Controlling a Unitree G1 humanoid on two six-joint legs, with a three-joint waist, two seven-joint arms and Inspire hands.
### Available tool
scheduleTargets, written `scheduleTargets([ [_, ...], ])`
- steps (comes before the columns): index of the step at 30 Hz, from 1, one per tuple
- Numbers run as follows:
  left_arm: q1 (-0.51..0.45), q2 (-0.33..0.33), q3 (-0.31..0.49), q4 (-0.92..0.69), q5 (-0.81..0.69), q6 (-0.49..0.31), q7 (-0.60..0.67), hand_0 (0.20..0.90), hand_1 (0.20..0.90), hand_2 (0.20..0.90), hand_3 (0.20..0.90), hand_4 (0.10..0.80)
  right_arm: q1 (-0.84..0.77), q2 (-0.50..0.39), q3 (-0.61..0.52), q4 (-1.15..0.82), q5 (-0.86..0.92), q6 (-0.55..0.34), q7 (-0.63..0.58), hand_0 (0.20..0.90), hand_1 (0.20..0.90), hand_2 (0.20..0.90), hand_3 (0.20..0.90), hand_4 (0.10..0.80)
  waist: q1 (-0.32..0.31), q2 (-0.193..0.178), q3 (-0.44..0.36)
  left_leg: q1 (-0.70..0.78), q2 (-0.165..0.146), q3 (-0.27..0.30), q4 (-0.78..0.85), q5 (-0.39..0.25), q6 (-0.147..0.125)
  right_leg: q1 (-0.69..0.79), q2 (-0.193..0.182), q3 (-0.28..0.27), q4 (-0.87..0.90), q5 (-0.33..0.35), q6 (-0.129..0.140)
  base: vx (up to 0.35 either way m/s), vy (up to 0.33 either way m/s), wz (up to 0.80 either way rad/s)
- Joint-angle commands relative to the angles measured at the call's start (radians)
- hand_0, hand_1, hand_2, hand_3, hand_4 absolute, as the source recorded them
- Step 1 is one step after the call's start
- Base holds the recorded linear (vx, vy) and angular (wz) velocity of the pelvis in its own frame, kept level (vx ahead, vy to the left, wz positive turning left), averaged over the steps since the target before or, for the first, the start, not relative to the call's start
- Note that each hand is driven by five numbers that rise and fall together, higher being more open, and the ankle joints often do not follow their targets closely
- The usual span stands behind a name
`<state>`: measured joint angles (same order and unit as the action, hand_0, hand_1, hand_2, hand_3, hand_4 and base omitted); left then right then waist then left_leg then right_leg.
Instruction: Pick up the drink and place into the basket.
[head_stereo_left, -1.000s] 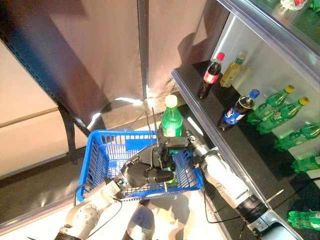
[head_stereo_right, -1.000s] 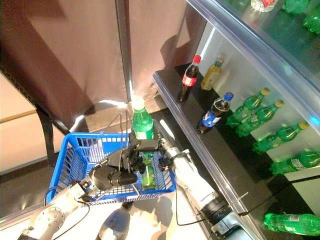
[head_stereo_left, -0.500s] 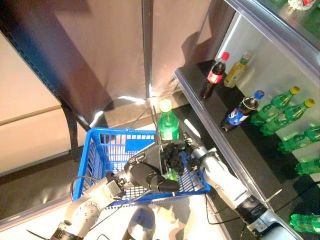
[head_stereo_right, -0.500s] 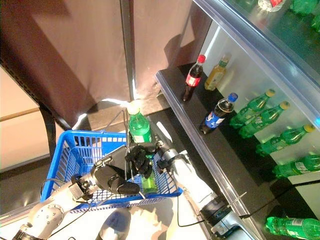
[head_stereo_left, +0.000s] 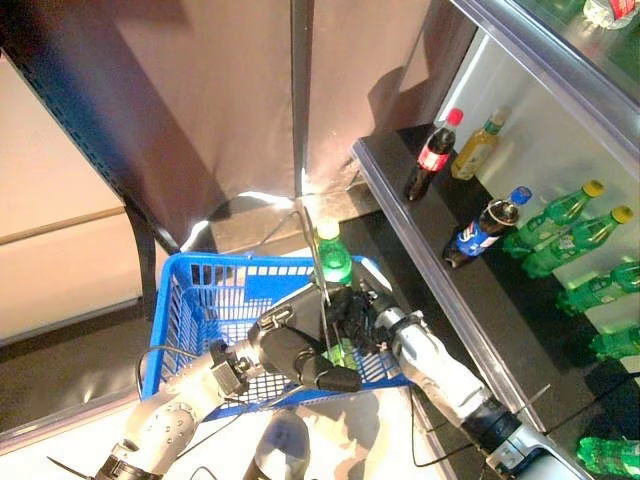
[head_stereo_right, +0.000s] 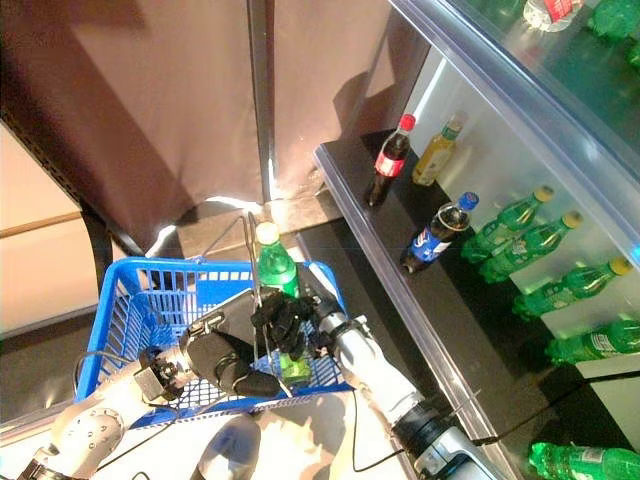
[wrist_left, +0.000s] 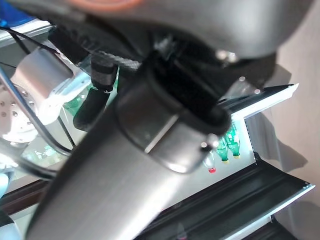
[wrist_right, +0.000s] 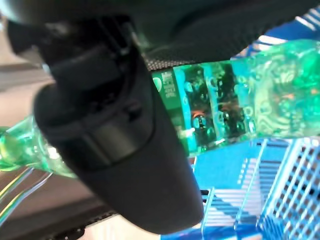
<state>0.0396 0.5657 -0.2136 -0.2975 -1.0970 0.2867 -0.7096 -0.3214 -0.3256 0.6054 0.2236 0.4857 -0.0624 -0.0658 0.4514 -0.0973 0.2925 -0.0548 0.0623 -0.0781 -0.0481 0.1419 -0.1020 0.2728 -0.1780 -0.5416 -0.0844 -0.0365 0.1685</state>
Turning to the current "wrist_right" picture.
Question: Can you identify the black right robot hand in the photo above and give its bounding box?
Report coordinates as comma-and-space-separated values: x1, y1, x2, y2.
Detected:
0, 0, 320, 236

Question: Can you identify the blue plastic shopping basket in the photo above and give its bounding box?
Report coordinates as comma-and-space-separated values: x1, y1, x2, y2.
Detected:
157, 7, 320, 240

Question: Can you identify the green soda bottle yellow cap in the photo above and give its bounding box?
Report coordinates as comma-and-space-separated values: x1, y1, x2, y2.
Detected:
0, 38, 320, 179

